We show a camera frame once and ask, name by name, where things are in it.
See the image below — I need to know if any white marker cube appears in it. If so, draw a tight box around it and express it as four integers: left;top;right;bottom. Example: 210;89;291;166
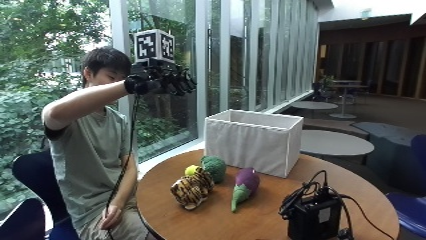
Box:
132;28;175;65

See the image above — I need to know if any dark blue chair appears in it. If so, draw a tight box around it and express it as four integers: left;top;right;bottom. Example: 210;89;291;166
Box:
10;149;82;240

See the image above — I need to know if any striped tiger plush toy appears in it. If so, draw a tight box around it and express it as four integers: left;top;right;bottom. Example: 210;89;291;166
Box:
168;166;215;211

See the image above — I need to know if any the person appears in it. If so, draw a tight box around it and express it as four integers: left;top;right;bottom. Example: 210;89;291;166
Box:
41;46;150;240

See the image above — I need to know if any white fabric storage box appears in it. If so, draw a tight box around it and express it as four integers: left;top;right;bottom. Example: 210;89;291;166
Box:
203;108;304;179

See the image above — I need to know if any yellow plush fruit toy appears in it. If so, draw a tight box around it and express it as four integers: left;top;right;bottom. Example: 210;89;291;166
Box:
183;164;202;177

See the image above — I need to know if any green broccoli plush toy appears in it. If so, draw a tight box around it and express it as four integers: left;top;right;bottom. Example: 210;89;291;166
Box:
199;155;227;185

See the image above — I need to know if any small white round table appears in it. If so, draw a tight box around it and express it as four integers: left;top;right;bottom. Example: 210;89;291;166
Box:
290;100;339;118

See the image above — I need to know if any potted green plant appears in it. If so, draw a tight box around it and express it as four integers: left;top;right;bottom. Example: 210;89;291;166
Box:
316;74;337;100

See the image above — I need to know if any purple eggplant plush toy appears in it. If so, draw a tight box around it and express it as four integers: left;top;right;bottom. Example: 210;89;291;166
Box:
230;167;260;213

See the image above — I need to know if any large white round table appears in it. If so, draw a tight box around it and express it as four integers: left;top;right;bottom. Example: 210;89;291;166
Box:
299;129;375;166

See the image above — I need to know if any black electronics box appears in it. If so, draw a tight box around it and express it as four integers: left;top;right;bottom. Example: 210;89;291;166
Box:
286;195;343;240

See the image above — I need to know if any grey upholstered bench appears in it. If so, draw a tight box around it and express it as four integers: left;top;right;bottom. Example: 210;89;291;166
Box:
349;121;423;195

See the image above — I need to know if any bright blue chair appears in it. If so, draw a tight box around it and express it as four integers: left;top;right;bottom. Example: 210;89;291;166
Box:
384;133;426;240

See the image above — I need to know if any black glove cable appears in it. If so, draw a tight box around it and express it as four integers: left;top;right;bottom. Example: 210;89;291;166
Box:
102;94;140;240

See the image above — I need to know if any white window post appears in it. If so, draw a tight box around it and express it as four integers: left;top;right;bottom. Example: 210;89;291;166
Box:
107;0;138;158

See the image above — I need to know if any tall grey pedestal table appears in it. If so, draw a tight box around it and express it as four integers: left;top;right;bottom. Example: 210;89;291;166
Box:
328;83;369;120

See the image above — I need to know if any black cable bundle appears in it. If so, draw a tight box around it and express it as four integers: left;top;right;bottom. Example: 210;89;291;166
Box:
276;169;335;218

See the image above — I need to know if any thin black cable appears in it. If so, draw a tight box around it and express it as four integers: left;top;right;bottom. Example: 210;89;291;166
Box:
336;193;396;240

